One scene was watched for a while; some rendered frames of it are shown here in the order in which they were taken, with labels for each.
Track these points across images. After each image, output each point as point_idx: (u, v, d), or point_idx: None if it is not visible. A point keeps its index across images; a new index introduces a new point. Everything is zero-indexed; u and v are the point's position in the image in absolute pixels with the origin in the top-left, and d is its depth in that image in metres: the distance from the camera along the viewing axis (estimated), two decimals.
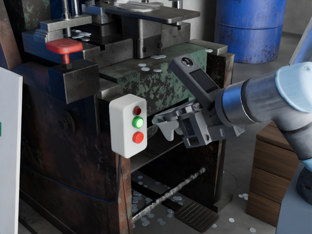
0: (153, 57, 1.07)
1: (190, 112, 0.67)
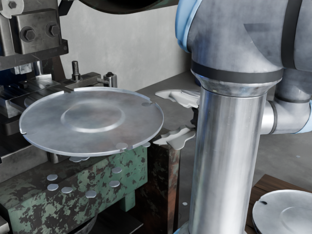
0: (73, 159, 0.86)
1: None
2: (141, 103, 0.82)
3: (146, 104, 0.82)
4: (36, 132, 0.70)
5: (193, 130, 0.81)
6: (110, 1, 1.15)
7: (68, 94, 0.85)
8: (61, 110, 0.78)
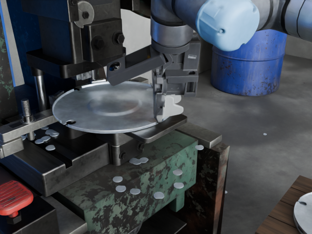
0: (133, 162, 0.90)
1: (163, 80, 0.68)
2: (81, 92, 0.95)
3: (81, 91, 0.95)
4: (152, 118, 0.81)
5: None
6: None
7: None
8: (109, 118, 0.81)
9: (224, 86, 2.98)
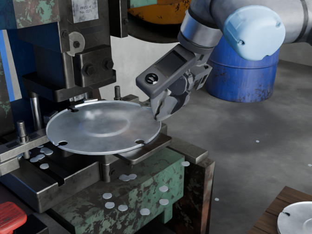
0: (122, 178, 0.96)
1: (191, 79, 0.70)
2: None
3: None
4: (136, 109, 1.02)
5: None
6: (146, 28, 1.24)
7: None
8: (133, 125, 0.94)
9: (219, 93, 3.04)
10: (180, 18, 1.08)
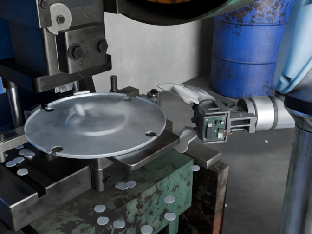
0: (119, 186, 0.79)
1: (214, 100, 0.79)
2: None
3: None
4: None
5: (195, 129, 0.81)
6: (146, 10, 1.07)
7: None
8: (94, 106, 0.83)
9: (224, 90, 2.87)
10: None
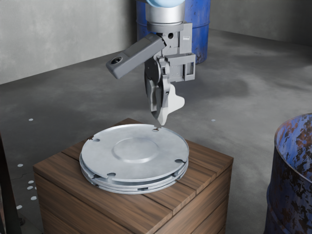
0: None
1: (165, 63, 0.71)
2: None
3: None
4: None
5: None
6: None
7: None
8: (161, 146, 1.02)
9: None
10: None
